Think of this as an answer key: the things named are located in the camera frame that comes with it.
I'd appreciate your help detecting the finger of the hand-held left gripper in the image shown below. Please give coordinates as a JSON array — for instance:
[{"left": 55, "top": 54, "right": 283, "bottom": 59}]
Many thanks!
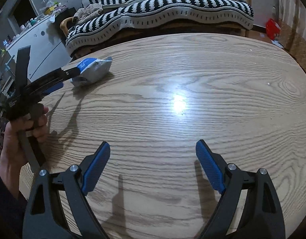
[
  {"left": 26, "top": 66, "right": 82, "bottom": 90},
  {"left": 31, "top": 81, "right": 65, "bottom": 97}
]

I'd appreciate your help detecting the clutter of small bottles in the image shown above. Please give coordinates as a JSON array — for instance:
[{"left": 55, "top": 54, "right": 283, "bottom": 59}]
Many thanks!
[{"left": 2, "top": 0, "right": 69, "bottom": 45}]

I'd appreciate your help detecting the beige clothing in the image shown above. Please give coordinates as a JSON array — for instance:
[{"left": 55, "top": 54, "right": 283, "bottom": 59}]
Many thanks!
[{"left": 73, "top": 4, "right": 105, "bottom": 25}]

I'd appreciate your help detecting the beige striped curtain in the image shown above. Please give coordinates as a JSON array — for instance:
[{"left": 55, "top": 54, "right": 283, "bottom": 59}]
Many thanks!
[{"left": 277, "top": 0, "right": 306, "bottom": 55}]

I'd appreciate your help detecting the person's left hand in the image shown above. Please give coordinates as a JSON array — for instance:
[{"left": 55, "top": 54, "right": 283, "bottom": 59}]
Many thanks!
[{"left": 0, "top": 106, "right": 50, "bottom": 180}]

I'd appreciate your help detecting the black-white striped sofa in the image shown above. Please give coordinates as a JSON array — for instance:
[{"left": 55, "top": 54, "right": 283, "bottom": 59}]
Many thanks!
[{"left": 66, "top": 0, "right": 254, "bottom": 54}]

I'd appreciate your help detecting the red bag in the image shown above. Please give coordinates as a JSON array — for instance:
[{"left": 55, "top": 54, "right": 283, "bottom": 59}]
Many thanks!
[{"left": 266, "top": 18, "right": 281, "bottom": 40}]

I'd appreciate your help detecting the grey book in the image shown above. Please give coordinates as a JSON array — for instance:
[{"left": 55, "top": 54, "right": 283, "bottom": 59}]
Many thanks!
[{"left": 102, "top": 2, "right": 128, "bottom": 10}]

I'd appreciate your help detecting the teal door handle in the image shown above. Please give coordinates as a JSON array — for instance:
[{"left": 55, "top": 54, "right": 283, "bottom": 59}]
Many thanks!
[{"left": 3, "top": 55, "right": 16, "bottom": 74}]

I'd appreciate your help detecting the white cabinet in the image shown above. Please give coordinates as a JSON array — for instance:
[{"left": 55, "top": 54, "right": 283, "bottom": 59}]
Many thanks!
[{"left": 6, "top": 17, "right": 72, "bottom": 82}]

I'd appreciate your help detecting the person's left forearm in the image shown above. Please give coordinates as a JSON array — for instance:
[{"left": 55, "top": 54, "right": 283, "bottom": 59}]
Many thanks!
[{"left": 0, "top": 166, "right": 29, "bottom": 239}]

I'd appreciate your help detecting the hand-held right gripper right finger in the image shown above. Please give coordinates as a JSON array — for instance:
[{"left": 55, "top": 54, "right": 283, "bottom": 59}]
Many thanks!
[{"left": 195, "top": 139, "right": 286, "bottom": 239}]

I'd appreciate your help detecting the wooden frame sofa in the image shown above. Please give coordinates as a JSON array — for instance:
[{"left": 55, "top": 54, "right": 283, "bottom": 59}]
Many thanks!
[{"left": 60, "top": 0, "right": 254, "bottom": 55}]

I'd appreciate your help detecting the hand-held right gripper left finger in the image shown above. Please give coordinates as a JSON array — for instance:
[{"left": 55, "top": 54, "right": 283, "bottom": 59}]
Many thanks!
[{"left": 22, "top": 141, "right": 111, "bottom": 239}]

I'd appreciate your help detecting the blue and silver bag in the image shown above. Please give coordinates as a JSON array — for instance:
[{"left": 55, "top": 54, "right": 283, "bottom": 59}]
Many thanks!
[{"left": 70, "top": 56, "right": 113, "bottom": 87}]

